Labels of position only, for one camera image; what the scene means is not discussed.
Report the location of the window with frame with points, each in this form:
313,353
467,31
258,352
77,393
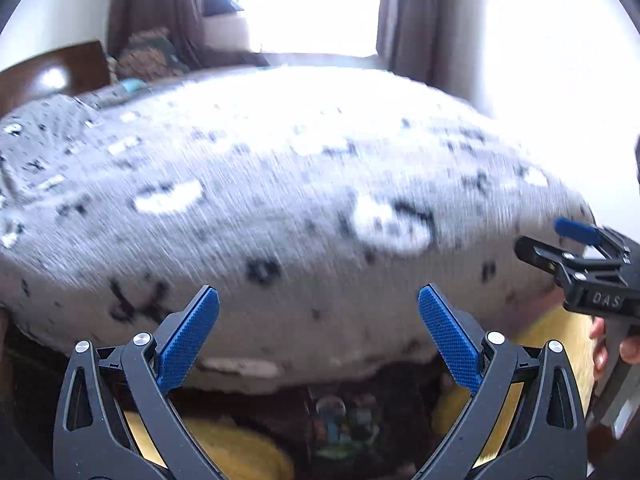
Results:
334,27

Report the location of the white box on sill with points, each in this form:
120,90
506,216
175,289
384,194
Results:
226,32

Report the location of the person's right hand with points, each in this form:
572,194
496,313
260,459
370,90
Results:
629,348

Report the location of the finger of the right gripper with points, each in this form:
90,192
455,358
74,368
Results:
544,257
582,233

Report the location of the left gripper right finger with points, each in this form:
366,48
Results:
523,419

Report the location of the left dark curtain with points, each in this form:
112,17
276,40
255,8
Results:
183,19

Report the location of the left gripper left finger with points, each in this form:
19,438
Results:
92,439

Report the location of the brown patterned pillow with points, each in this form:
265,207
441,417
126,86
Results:
148,56

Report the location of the grey patterned fleece blanket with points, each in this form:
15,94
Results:
317,201

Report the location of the dark curtain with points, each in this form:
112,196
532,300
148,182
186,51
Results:
434,41
183,19

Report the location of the teal small object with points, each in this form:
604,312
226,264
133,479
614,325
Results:
131,85

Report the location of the right dark curtain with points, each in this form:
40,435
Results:
434,41

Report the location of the dark clothes pile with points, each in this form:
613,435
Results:
220,7

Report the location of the yellow bag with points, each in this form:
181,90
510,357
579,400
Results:
385,426

